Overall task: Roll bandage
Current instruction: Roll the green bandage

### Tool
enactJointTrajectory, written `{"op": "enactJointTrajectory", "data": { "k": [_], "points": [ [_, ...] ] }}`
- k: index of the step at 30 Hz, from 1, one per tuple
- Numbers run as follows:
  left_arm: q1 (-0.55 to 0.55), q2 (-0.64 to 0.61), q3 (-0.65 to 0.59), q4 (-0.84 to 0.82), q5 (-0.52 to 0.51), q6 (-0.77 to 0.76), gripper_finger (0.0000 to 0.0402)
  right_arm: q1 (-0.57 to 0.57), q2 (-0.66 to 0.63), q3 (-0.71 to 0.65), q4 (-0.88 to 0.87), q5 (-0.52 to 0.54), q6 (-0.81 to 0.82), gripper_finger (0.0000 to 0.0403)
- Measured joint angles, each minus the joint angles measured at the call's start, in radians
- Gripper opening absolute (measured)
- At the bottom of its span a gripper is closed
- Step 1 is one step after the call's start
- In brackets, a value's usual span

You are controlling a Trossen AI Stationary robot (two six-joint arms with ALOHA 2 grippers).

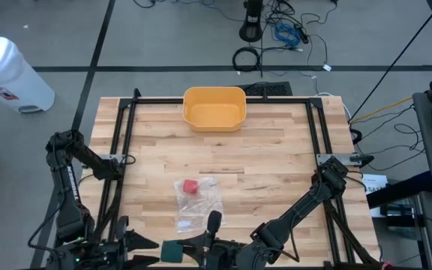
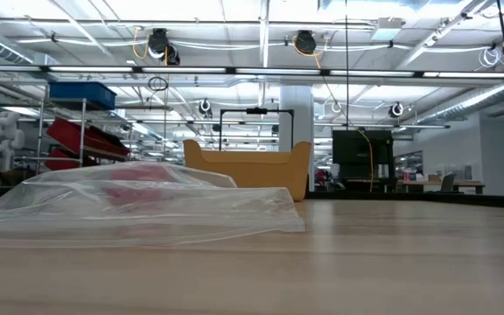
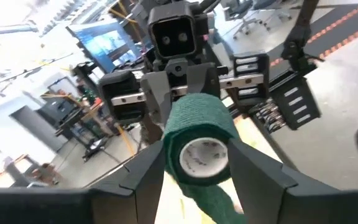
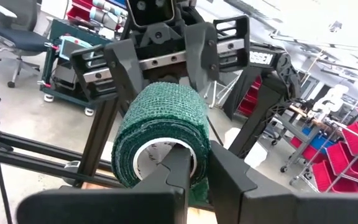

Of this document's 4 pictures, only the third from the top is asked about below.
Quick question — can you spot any yellow floor cable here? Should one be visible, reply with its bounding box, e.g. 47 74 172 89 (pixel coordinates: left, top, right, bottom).
115 123 136 156

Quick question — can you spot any black rolling stand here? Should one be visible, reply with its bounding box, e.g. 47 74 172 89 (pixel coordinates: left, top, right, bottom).
39 90 111 162

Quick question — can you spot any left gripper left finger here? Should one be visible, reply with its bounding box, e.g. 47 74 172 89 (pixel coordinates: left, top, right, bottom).
88 139 167 224

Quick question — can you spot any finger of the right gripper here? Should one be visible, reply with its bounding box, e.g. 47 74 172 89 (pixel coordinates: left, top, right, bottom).
186 62 222 98
140 71 173 127

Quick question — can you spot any black office chair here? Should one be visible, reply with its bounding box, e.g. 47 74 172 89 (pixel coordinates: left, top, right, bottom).
222 0 262 40

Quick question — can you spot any black slotted box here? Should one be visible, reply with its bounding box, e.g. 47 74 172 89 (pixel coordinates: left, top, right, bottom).
270 76 322 131

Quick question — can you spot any grey door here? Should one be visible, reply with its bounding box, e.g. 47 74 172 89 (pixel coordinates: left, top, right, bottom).
9 105 68 153

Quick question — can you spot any large display screen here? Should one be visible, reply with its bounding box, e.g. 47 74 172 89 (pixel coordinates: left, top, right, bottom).
67 20 142 73

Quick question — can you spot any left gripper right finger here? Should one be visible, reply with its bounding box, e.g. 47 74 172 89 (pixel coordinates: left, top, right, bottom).
227 138 300 224

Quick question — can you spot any dark green elastic bandage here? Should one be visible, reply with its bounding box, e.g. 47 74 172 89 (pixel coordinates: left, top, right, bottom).
162 92 248 224

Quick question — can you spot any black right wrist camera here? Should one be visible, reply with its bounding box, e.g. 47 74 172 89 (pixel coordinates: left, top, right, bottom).
147 1 209 60

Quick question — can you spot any black machine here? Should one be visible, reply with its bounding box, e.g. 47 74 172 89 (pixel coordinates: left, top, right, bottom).
37 96 80 125

